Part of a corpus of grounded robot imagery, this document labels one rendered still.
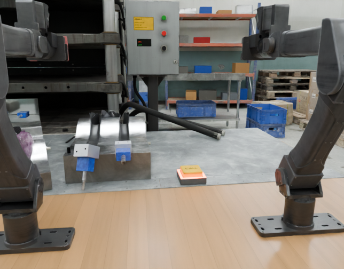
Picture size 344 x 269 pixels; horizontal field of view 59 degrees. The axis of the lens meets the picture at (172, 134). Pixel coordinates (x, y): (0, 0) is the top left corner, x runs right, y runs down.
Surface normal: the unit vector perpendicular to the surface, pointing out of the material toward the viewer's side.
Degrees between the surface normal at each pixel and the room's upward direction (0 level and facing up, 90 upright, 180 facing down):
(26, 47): 93
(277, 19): 89
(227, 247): 0
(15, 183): 120
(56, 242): 0
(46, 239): 0
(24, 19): 89
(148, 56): 90
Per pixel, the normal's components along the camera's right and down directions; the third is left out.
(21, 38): 1.00, -0.07
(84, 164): -0.39, -0.19
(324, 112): -0.98, 0.19
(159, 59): 0.14, 0.25
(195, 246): 0.00, -0.97
